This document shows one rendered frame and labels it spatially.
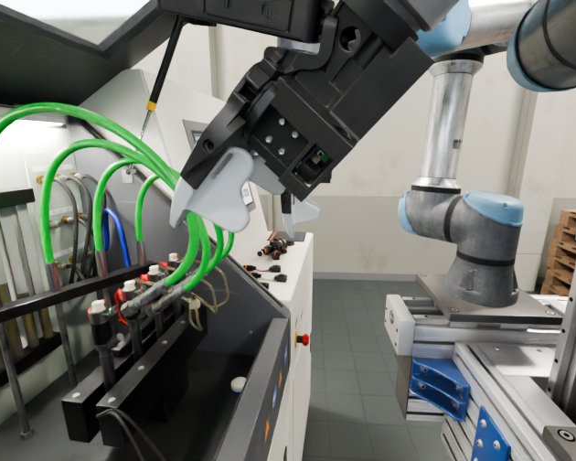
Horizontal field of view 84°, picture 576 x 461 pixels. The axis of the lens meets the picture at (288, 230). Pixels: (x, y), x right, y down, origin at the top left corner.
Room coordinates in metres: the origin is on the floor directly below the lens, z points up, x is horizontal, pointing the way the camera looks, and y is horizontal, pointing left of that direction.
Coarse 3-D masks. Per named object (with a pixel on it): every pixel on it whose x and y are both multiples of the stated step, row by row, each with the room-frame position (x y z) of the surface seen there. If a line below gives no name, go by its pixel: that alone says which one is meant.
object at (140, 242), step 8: (152, 176) 0.70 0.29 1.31; (144, 184) 0.71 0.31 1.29; (144, 192) 0.71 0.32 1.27; (136, 208) 0.71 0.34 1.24; (136, 216) 0.71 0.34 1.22; (136, 224) 0.71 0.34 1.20; (136, 232) 0.71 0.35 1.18; (136, 240) 0.71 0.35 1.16; (232, 240) 0.68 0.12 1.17; (136, 248) 0.71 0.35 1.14; (144, 248) 0.72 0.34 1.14; (144, 256) 0.72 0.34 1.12; (224, 256) 0.68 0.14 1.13; (144, 264) 0.72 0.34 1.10; (192, 272) 0.69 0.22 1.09
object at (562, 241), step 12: (564, 216) 2.77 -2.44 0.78; (564, 228) 2.75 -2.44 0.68; (552, 240) 2.83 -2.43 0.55; (564, 240) 2.75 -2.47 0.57; (552, 252) 2.80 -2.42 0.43; (564, 252) 2.76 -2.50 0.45; (552, 264) 2.80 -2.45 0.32; (564, 264) 2.77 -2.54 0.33; (552, 276) 2.74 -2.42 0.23; (564, 276) 2.62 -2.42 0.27; (552, 288) 2.72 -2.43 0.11; (564, 288) 2.67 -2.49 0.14
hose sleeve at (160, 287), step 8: (160, 280) 0.45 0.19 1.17; (152, 288) 0.44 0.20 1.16; (160, 288) 0.44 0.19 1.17; (168, 288) 0.44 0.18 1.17; (136, 296) 0.45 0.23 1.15; (144, 296) 0.44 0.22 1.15; (152, 296) 0.44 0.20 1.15; (128, 304) 0.45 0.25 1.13; (136, 304) 0.45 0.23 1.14; (144, 304) 0.45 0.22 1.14
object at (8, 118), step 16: (16, 112) 0.47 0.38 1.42; (32, 112) 0.47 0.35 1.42; (48, 112) 0.47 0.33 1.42; (64, 112) 0.46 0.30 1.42; (80, 112) 0.46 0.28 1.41; (0, 128) 0.48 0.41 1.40; (112, 128) 0.45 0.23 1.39; (144, 144) 0.45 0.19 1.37; (160, 160) 0.44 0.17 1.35; (192, 224) 0.43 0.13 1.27; (192, 240) 0.43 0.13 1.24; (192, 256) 0.43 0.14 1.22; (176, 272) 0.44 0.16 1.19
